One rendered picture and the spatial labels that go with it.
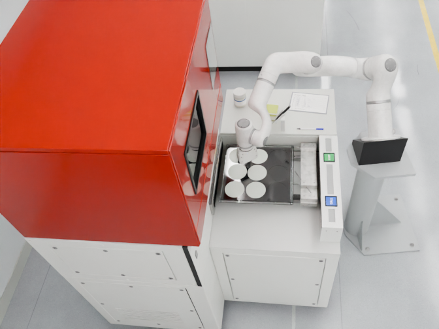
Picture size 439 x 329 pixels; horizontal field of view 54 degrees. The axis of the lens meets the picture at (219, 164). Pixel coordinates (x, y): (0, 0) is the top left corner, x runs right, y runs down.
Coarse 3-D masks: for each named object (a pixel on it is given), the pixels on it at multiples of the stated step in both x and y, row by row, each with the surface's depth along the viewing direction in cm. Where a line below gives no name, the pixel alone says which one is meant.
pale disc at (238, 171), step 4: (236, 164) 229; (240, 164) 229; (232, 168) 228; (236, 168) 228; (240, 168) 227; (244, 168) 227; (228, 172) 227; (232, 172) 226; (236, 172) 226; (240, 172) 226; (244, 172) 225; (232, 176) 225; (236, 176) 225; (240, 176) 224
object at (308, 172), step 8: (304, 152) 232; (312, 152) 231; (304, 160) 228; (312, 160) 228; (304, 168) 225; (312, 168) 225; (304, 176) 222; (312, 176) 222; (304, 192) 216; (312, 192) 216
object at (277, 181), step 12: (228, 156) 233; (276, 156) 230; (288, 156) 229; (228, 168) 228; (276, 168) 225; (288, 168) 224; (228, 180) 224; (240, 180) 223; (252, 180) 222; (264, 180) 221; (276, 180) 220; (288, 180) 219; (276, 192) 216; (288, 192) 215
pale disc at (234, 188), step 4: (228, 184) 222; (232, 184) 222; (236, 184) 222; (240, 184) 221; (228, 188) 221; (232, 188) 221; (236, 188) 220; (240, 188) 220; (228, 192) 219; (232, 192) 219; (236, 192) 219; (240, 192) 218; (232, 196) 217; (236, 196) 217
